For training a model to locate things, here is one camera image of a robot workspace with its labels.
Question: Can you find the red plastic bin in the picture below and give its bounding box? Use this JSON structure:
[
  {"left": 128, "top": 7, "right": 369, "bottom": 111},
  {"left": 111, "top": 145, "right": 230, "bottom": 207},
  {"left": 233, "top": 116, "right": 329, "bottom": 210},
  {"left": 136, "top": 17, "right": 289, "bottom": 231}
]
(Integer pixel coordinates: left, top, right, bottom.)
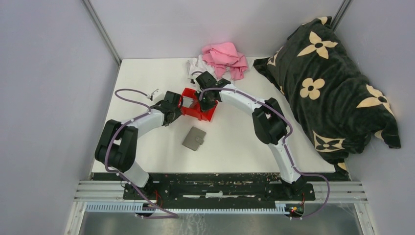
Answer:
[{"left": 181, "top": 88, "right": 218, "bottom": 122}]

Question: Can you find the grey card holder wallet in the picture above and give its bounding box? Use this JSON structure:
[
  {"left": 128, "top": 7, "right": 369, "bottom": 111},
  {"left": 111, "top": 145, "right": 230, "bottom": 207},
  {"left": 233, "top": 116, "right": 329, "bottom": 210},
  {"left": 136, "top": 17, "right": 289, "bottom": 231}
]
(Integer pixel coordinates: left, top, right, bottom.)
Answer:
[{"left": 182, "top": 126, "right": 206, "bottom": 151}]

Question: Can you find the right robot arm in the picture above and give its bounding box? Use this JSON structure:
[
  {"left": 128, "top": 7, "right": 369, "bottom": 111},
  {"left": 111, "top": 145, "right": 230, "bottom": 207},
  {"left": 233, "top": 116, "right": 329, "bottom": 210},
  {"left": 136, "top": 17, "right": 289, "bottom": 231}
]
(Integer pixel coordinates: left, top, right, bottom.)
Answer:
[{"left": 195, "top": 71, "right": 306, "bottom": 200}]

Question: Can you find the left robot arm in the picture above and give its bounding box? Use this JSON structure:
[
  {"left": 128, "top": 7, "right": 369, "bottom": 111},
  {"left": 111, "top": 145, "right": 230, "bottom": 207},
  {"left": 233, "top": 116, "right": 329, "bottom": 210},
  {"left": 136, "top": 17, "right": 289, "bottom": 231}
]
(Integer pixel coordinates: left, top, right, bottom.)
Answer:
[{"left": 94, "top": 89, "right": 184, "bottom": 199}]

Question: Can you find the stack of cards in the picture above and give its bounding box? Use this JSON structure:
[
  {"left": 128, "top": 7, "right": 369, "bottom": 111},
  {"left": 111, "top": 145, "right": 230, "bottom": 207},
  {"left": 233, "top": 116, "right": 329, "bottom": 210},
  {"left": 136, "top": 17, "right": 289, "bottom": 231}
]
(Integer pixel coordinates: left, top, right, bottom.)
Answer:
[{"left": 182, "top": 96, "right": 198, "bottom": 110}]

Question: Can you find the white cloth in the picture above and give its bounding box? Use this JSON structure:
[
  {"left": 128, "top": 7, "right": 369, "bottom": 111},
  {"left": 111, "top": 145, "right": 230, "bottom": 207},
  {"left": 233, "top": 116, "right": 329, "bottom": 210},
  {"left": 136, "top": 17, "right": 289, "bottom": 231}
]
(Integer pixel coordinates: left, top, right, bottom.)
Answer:
[{"left": 186, "top": 55, "right": 220, "bottom": 88}]

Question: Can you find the pink cloth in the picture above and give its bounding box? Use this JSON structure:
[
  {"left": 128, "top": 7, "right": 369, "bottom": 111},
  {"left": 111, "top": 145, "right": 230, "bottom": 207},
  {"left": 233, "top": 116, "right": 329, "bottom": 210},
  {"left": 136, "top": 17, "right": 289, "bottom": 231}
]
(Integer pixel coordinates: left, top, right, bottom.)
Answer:
[{"left": 202, "top": 42, "right": 248, "bottom": 81}]

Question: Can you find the black floral pillow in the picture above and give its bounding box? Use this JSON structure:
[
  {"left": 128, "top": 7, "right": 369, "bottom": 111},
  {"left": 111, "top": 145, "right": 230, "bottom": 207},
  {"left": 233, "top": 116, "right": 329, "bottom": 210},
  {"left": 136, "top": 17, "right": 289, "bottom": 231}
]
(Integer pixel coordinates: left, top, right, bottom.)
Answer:
[{"left": 253, "top": 16, "right": 401, "bottom": 165}]

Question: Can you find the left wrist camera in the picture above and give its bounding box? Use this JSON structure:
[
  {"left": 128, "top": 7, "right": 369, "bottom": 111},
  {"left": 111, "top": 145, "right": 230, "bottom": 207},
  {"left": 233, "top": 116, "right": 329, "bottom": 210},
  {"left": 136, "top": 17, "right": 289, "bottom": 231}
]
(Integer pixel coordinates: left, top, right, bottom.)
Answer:
[{"left": 148, "top": 89, "right": 164, "bottom": 102}]

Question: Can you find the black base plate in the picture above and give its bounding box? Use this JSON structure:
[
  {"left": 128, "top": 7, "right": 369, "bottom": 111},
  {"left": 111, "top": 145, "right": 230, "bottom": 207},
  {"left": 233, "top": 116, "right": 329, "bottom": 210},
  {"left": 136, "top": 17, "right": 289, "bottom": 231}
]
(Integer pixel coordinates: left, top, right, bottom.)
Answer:
[{"left": 140, "top": 173, "right": 316, "bottom": 209}]

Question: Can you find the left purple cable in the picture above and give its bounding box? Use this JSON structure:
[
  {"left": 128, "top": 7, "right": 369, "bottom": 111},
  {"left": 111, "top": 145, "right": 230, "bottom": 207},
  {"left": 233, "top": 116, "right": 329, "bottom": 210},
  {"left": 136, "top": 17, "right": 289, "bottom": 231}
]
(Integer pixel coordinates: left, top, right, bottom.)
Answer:
[{"left": 103, "top": 88, "right": 179, "bottom": 220}]

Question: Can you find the aluminium rail frame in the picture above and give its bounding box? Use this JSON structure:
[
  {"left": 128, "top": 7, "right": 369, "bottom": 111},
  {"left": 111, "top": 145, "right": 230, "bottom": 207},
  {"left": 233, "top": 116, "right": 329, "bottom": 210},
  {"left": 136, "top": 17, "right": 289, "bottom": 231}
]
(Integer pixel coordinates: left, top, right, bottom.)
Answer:
[{"left": 64, "top": 181, "right": 374, "bottom": 235}]

